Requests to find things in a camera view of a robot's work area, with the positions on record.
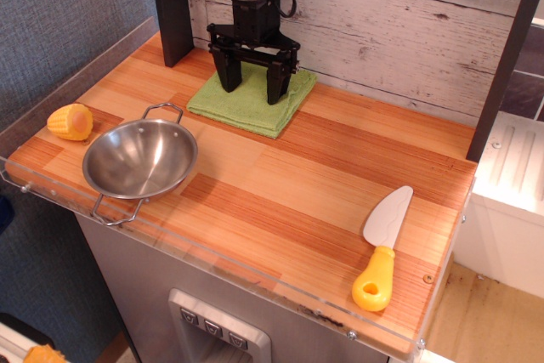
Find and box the dark shelf post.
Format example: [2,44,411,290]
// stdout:
[156,0,194,67]
[466,0,540,162]

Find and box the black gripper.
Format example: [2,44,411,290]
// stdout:
[207,0,300,105]

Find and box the dark left shelf post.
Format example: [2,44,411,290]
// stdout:
[156,0,194,67]

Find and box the green towel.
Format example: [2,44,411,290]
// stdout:
[187,63,317,139]

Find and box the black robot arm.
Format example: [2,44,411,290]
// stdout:
[207,0,300,105]

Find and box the stainless steel bowl with handles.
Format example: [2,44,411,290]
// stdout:
[82,102,198,226]

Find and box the white toy sink unit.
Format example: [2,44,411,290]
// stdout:
[453,112,543,297]

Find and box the toy knife yellow handle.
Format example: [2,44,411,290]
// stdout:
[351,185,413,312]

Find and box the dark right shelf post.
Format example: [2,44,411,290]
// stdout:
[466,0,540,162]

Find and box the grey toy fridge cabinet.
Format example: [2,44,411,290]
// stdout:
[76,216,388,362]

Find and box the yellow object bottom left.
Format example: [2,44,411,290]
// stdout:
[23,344,67,363]

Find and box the clear acrylic table edge guard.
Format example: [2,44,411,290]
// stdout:
[0,156,476,355]

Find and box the yellow toy corn cob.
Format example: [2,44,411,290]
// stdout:
[47,103,94,141]

